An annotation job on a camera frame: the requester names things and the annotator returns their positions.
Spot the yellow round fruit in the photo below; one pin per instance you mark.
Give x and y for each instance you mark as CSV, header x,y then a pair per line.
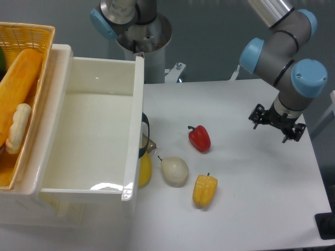
x,y
145,170

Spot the yellow bell pepper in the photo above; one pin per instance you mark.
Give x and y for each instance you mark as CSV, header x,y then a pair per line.
x,y
204,190

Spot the yellow wicker basket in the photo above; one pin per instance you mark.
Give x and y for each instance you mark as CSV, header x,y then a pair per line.
x,y
15,37

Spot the red bell pepper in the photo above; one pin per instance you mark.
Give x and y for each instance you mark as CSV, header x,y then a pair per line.
x,y
199,138

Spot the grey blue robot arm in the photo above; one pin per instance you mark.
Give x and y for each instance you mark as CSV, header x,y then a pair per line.
x,y
297,82

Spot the white frame at right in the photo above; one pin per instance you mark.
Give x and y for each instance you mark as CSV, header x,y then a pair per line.
x,y
324,120

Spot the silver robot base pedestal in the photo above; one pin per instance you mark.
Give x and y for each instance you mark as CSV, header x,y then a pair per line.
x,y
148,41

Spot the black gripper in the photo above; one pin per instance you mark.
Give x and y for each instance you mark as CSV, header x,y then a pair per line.
x,y
288,126

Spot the pale white pear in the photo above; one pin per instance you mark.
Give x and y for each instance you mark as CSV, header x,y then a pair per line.
x,y
175,171

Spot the black device at corner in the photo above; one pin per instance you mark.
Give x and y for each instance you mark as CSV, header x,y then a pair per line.
x,y
325,225

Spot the orange bread loaf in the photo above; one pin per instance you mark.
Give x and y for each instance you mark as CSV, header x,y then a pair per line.
x,y
16,85

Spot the white plastic bin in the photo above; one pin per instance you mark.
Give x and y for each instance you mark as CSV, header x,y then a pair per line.
x,y
83,154

